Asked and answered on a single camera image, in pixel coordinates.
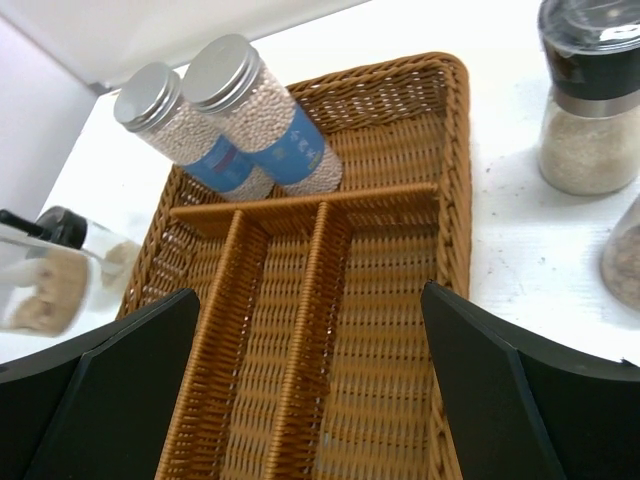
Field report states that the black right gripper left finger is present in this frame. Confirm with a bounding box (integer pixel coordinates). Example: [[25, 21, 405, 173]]
[[1, 288, 200, 479]]

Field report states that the small black-cap glass jar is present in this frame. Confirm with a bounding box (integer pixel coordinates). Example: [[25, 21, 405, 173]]
[[1, 206, 140, 337]]

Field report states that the brown wicker divided basket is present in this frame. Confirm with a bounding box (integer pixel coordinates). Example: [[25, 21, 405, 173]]
[[120, 52, 472, 479]]

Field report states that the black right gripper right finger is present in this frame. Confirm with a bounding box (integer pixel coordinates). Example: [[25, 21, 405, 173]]
[[421, 281, 639, 479]]

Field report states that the black-top grinder jar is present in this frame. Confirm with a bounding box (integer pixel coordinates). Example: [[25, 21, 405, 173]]
[[537, 1, 639, 196]]

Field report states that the pink-lid spice jar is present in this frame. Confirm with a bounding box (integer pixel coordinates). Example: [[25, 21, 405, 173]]
[[600, 197, 640, 311]]

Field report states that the blue-label silver-cap bottle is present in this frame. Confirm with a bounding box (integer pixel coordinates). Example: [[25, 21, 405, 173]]
[[182, 34, 343, 196], [114, 62, 274, 202]]

